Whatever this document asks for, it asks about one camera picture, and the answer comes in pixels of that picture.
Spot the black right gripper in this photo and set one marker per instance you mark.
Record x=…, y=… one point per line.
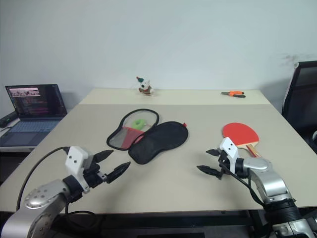
x=223, y=163

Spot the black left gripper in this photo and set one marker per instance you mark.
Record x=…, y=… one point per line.
x=91, y=173

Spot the red table tennis paddle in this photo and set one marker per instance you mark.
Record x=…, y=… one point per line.
x=237, y=131

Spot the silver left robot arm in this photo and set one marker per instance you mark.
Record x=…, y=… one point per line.
x=42, y=198

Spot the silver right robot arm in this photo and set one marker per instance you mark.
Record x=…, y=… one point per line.
x=270, y=181

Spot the small white plush figure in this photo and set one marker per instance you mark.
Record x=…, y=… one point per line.
x=144, y=88

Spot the open blue laptop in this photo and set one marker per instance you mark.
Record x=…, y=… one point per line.
x=37, y=106

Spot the black office chair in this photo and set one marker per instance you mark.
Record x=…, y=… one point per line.
x=302, y=99

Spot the black handheld device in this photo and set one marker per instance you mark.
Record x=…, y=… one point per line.
x=7, y=120

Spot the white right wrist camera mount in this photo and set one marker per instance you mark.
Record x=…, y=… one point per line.
x=230, y=148

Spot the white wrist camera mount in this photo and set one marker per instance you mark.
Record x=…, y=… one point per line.
x=230, y=148
x=75, y=158

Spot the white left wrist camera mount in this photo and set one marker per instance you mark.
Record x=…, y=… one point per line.
x=75, y=158

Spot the black table frame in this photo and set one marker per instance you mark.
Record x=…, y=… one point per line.
x=173, y=220

